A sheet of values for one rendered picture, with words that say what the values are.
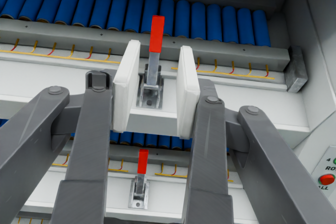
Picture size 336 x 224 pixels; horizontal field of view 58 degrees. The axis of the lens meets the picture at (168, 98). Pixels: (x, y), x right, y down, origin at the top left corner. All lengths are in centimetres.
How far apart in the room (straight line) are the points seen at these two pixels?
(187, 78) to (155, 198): 33
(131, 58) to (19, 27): 22
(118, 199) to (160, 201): 6
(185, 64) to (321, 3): 25
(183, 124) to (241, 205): 35
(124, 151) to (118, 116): 31
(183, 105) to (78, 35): 23
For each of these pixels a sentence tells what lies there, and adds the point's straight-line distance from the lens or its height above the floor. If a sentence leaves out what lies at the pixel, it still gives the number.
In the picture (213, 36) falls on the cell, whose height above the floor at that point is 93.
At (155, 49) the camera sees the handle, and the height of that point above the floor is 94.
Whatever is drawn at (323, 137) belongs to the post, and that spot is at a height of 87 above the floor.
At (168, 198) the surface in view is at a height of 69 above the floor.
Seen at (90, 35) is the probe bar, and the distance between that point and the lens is 36.
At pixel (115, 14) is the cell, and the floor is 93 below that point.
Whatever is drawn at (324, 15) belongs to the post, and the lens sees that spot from 38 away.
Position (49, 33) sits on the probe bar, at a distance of 36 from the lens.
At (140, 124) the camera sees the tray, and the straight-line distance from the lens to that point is 34.
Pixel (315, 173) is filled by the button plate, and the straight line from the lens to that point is 42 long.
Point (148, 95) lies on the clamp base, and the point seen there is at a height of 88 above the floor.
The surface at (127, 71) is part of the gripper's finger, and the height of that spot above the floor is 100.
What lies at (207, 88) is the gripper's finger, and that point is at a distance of 17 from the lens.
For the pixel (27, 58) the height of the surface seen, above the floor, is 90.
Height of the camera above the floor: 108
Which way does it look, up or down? 37 degrees down
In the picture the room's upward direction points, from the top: 9 degrees clockwise
